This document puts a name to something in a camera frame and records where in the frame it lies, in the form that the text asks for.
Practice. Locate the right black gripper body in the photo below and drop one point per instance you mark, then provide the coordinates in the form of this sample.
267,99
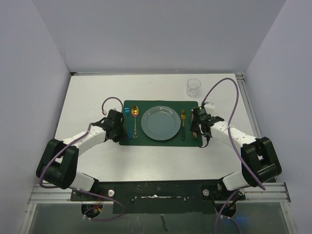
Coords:
195,127

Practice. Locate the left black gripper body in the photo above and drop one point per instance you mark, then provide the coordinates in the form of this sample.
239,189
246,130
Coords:
120,134

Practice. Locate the blue plastic spoon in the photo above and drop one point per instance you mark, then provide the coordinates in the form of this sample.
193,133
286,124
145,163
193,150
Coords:
127,112

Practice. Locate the dark green placemat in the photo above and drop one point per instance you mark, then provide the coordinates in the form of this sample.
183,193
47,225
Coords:
176,141

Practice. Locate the gold iridescent spoon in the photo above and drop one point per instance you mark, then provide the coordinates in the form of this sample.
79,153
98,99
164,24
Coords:
135,113

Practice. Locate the gold fork green handle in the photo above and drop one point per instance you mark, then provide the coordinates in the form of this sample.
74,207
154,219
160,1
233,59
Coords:
183,117

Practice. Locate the clear plastic cup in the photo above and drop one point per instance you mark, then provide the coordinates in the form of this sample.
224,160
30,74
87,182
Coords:
193,86

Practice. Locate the teal round plate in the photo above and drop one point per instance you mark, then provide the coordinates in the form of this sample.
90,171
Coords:
160,123

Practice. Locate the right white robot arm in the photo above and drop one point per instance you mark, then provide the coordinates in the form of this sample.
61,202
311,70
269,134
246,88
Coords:
259,161

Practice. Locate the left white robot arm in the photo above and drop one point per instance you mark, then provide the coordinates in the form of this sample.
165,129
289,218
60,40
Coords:
58,165

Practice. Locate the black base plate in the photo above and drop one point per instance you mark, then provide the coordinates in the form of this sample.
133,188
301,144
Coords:
160,197

